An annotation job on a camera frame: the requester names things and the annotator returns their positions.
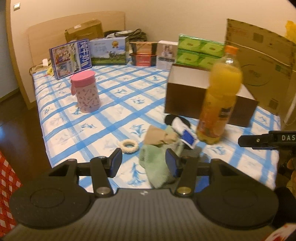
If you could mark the green cloth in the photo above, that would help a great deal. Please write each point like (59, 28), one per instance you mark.
(155, 162)

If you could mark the orange juice bottle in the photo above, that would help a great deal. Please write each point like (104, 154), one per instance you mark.
(222, 92)

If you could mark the small white item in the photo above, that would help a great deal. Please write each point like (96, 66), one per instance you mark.
(45, 63)

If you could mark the small yellow item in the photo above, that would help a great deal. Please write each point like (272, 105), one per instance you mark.
(49, 71)

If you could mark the white pole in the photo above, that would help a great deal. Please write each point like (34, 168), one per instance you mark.
(290, 111)

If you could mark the pink patterned canister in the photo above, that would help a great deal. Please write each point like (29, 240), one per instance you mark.
(86, 92)

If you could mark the red checkered cloth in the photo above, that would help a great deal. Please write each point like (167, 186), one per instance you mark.
(7, 190)

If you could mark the dark bag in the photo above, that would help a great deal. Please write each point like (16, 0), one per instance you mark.
(136, 34)

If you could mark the beige cloth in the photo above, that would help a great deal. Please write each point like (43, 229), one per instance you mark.
(155, 135)

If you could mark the blue milk carton box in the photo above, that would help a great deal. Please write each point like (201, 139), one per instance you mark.
(107, 51)

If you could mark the black round pad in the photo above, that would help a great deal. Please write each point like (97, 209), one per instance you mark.
(170, 118)

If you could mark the illustrated blue box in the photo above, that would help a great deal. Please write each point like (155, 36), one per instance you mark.
(69, 59)

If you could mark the brown cardboard box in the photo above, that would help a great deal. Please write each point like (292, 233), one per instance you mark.
(83, 31)

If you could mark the blue checked bed sheet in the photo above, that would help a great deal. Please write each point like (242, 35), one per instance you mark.
(115, 104)

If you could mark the large flat cardboard sheet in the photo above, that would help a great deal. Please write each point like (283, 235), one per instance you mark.
(263, 62)

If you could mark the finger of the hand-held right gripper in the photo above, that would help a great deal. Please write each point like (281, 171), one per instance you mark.
(254, 141)

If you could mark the yellow object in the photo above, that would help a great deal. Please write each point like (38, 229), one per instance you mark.
(291, 29)

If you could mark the white picture box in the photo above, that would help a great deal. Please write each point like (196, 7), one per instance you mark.
(167, 54)

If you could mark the white cloth with blue label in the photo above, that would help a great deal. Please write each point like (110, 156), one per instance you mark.
(185, 131)

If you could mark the wooden bed headboard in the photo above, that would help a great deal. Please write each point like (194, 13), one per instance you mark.
(46, 34)

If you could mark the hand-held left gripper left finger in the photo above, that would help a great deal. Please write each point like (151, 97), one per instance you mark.
(116, 160)

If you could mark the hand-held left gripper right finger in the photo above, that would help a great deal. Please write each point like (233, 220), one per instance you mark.
(171, 160)

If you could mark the white light switch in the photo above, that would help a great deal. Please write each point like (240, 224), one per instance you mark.
(17, 6)

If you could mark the red and white packet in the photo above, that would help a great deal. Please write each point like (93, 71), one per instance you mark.
(284, 233)

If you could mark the green tissue pack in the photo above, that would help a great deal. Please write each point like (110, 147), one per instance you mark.
(196, 51)

